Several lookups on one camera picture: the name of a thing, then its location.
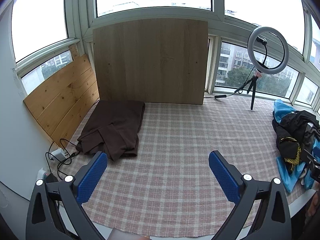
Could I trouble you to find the folded brown garment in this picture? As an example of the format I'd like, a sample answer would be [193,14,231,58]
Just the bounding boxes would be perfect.
[77,100,146,162]

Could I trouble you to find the large light wooden board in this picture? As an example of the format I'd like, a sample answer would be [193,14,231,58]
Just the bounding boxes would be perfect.
[92,19,209,105]

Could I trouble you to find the blue garment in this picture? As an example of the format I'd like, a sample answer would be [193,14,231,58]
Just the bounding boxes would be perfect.
[272,99,320,193]

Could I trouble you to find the white charger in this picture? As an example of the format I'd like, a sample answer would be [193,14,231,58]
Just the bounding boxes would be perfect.
[51,149,68,160]

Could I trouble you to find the white garment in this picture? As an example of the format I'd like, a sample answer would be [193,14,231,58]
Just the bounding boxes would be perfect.
[299,166,313,189]

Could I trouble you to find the black gooseneck phone clamp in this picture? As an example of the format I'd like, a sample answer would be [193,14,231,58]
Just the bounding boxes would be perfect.
[255,35,269,68]

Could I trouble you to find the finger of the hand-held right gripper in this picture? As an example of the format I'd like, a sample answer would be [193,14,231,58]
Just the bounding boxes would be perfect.
[302,149,320,188]

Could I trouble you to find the pink plaid blanket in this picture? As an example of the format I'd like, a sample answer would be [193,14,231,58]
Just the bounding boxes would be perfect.
[59,97,317,232]

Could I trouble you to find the thin black charging cable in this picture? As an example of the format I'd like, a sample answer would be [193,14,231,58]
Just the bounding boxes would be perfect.
[46,138,83,179]

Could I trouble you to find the black tripod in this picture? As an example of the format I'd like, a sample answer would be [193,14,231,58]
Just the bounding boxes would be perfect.
[235,66,263,110]

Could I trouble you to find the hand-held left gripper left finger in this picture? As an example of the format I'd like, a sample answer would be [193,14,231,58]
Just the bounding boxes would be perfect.
[26,151,108,240]

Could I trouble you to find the pine plank board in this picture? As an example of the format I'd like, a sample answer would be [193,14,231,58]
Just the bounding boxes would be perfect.
[23,54,100,149]

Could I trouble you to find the white power strip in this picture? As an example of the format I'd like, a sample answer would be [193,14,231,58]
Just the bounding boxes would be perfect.
[36,169,50,183]

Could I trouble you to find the small wooden block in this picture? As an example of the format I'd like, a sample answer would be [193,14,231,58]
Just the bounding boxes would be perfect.
[69,44,80,62]

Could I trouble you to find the white window frame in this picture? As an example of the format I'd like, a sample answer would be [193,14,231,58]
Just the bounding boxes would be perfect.
[10,0,320,105]

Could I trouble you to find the apartment buildings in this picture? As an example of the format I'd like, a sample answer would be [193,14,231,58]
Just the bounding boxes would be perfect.
[40,40,320,98]

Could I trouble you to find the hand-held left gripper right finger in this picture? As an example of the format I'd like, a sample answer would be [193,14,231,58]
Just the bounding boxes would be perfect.
[208,150,292,240]

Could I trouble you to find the white ring light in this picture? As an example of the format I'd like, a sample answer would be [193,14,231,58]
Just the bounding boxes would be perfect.
[247,26,290,75]

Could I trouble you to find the black garment with yellow pattern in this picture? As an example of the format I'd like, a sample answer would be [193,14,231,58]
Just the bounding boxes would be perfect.
[272,110,320,173]

